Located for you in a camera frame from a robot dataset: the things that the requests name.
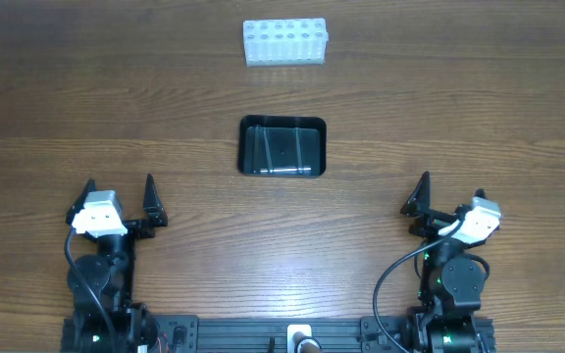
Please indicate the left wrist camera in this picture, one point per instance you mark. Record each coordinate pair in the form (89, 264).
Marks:
(98, 216)

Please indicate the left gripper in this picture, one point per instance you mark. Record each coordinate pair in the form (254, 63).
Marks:
(139, 229)

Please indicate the mounting rail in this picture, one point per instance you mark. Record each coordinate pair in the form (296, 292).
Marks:
(243, 336)

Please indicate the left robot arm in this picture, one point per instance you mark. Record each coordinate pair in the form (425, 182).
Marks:
(91, 279)

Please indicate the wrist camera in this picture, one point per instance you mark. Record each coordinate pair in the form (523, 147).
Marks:
(478, 220)
(98, 216)

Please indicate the white test tube rack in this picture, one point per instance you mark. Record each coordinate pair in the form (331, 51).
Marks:
(285, 49)

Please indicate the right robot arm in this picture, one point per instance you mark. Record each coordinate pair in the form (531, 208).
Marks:
(459, 284)

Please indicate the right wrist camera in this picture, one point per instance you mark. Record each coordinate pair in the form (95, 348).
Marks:
(478, 220)

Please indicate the black tray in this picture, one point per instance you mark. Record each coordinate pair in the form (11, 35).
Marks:
(282, 147)

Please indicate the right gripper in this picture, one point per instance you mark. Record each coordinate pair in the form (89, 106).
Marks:
(434, 225)

